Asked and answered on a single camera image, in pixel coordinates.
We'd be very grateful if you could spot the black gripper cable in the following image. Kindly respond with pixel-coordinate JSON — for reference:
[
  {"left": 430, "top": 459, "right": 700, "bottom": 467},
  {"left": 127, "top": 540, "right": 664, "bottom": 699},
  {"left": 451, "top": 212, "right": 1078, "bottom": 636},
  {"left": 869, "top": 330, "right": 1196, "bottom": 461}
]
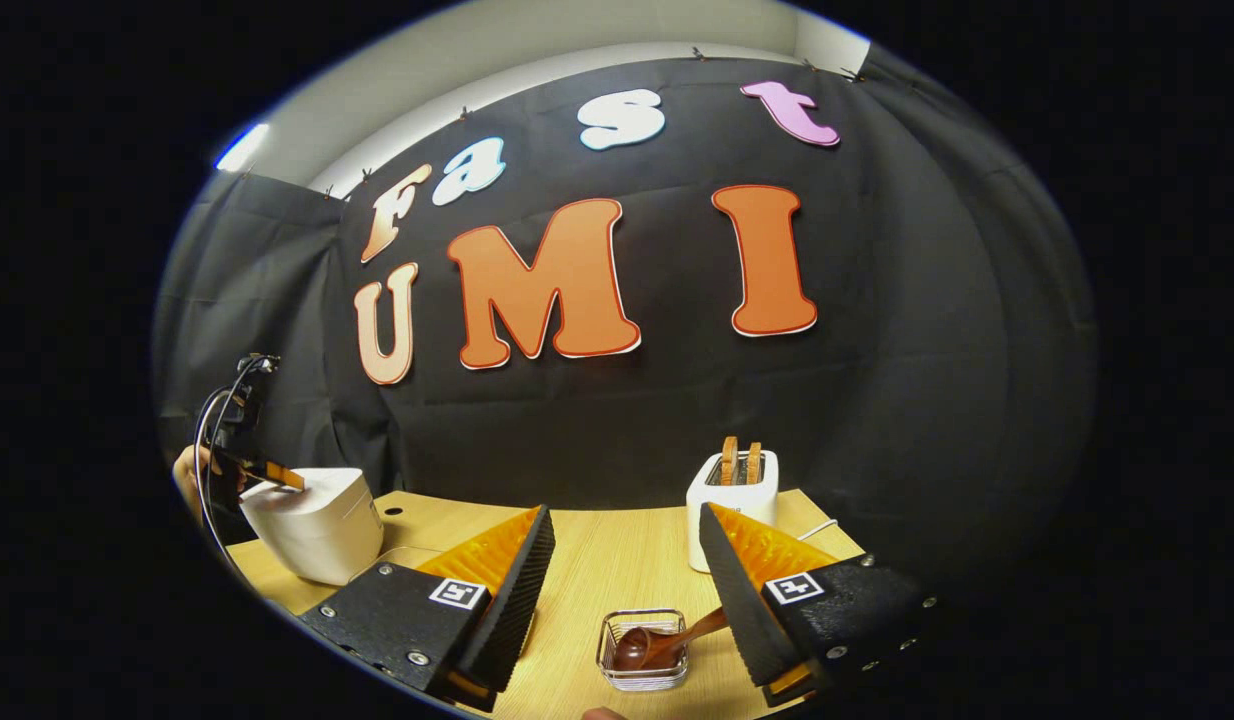
[{"left": 193, "top": 355, "right": 278, "bottom": 571}]

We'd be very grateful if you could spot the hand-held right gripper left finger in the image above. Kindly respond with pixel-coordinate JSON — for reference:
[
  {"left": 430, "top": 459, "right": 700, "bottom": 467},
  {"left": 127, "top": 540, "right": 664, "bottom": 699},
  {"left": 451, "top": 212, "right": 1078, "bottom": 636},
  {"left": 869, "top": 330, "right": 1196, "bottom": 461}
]
[{"left": 297, "top": 504, "right": 558, "bottom": 713}]

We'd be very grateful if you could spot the white rice cooker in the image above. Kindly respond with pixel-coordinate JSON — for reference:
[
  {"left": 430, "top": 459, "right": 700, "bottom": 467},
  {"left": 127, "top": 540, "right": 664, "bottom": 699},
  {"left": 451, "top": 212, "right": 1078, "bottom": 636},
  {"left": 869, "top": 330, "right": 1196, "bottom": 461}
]
[{"left": 239, "top": 467, "right": 385, "bottom": 587}]

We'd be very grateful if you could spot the white toaster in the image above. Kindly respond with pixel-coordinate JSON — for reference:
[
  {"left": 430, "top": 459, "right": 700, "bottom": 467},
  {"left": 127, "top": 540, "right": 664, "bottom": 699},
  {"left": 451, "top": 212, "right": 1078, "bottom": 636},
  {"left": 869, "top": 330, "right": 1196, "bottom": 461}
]
[{"left": 685, "top": 450, "right": 781, "bottom": 574}]

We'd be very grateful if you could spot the brown wooden spoon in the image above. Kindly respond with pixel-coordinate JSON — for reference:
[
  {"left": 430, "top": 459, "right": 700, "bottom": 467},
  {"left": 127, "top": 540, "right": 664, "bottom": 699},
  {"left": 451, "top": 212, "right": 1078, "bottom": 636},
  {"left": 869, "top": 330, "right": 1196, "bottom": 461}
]
[{"left": 612, "top": 606, "right": 730, "bottom": 673}]

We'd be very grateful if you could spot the black backdrop cloth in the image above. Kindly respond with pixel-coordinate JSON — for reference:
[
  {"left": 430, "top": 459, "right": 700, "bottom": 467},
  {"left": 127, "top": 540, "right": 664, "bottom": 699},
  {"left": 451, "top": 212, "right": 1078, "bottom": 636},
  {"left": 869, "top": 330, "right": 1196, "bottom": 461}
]
[{"left": 152, "top": 45, "right": 1098, "bottom": 601}]

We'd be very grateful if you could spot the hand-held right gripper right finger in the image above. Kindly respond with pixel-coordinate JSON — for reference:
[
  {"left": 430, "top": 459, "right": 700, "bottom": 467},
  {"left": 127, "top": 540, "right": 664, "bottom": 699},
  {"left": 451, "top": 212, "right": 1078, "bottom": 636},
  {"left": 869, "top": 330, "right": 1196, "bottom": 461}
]
[{"left": 699, "top": 502, "right": 940, "bottom": 709}]

